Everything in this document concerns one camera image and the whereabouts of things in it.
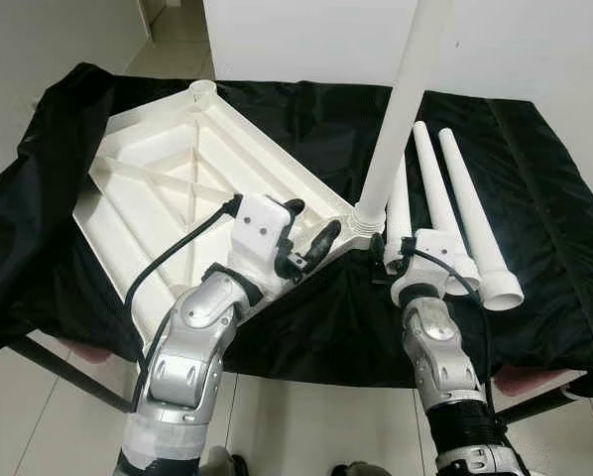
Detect black cloth table cover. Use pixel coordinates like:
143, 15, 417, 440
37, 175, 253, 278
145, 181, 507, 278
0, 61, 593, 398

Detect black metal table leg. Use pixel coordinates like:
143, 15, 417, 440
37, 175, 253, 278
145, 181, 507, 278
490, 377, 587, 427
7, 337, 134, 413

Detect grey left robot foot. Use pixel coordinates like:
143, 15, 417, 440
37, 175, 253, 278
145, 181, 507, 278
199, 446, 248, 476

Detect grey robot foot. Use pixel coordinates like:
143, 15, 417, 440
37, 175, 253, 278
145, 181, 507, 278
331, 461, 377, 476
199, 446, 248, 476

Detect grey right robot foot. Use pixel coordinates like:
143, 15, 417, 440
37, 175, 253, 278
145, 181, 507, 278
331, 461, 377, 476

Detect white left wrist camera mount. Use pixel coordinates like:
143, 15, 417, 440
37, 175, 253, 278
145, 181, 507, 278
227, 193, 296, 289

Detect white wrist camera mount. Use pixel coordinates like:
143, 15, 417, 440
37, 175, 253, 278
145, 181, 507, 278
391, 228, 466, 303
227, 193, 296, 289

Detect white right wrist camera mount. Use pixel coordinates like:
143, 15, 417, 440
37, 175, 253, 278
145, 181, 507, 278
391, 228, 466, 303

